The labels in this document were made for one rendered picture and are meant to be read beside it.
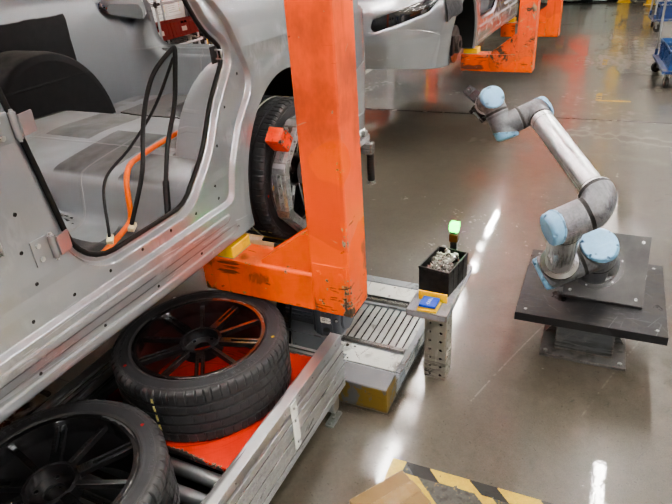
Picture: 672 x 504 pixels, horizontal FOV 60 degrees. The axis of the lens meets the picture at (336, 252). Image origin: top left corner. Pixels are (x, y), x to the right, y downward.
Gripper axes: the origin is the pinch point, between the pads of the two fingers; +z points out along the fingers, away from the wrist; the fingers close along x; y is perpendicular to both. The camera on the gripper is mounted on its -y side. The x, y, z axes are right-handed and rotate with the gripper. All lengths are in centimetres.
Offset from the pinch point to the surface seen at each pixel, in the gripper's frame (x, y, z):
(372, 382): -110, 64, -27
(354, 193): -65, -1, -65
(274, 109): -70, -53, -21
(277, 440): -138, 48, -80
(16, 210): -134, -48, -130
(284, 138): -74, -39, -32
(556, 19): 242, -42, 455
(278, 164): -83, -33, -28
